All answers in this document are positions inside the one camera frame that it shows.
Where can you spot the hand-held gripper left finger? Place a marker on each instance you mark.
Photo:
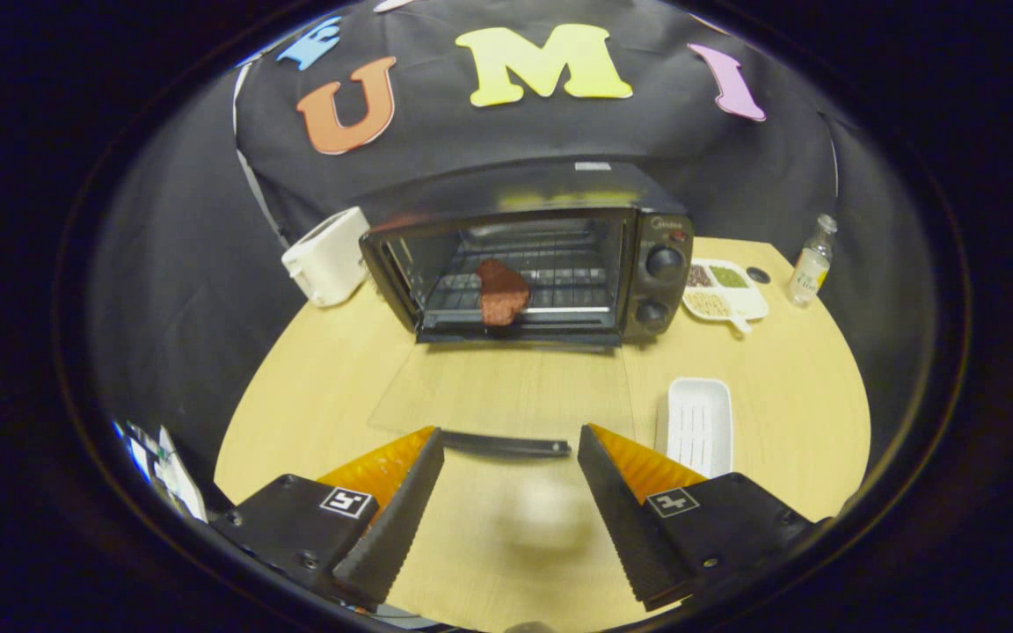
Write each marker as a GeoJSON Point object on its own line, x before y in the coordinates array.
{"type": "Point", "coordinates": [401, 519]}

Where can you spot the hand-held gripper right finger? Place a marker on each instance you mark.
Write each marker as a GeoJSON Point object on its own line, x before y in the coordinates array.
{"type": "Point", "coordinates": [625, 519]}

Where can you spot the brown meat piece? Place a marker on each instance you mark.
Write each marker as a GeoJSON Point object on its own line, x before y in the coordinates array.
{"type": "Point", "coordinates": [502, 294]}

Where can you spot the black toaster oven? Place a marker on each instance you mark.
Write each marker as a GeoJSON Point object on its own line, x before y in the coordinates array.
{"type": "Point", "coordinates": [559, 189]}

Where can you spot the white bread toaster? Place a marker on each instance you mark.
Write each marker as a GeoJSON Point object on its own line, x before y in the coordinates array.
{"type": "Point", "coordinates": [326, 259]}

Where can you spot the white foam tray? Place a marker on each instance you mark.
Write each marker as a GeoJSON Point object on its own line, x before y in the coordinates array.
{"type": "Point", "coordinates": [695, 422]}

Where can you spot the pile of pale beans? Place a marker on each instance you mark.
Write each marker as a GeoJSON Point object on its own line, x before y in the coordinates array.
{"type": "Point", "coordinates": [710, 304]}

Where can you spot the white and blue papers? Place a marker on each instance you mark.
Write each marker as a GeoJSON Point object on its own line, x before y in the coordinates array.
{"type": "Point", "coordinates": [168, 470]}

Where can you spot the white divided dish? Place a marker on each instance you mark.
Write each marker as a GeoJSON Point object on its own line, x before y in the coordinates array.
{"type": "Point", "coordinates": [748, 303]}

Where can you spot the pile of red beans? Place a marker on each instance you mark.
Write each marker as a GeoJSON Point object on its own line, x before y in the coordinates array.
{"type": "Point", "coordinates": [698, 275]}

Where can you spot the pile of green beans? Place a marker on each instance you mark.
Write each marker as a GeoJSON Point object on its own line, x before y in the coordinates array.
{"type": "Point", "coordinates": [728, 276]}

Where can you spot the black round table grommet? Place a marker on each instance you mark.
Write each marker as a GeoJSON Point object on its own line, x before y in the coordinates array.
{"type": "Point", "coordinates": [758, 275]}

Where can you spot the clear glass bottle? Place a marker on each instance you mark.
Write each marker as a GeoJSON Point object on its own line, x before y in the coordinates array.
{"type": "Point", "coordinates": [810, 277]}

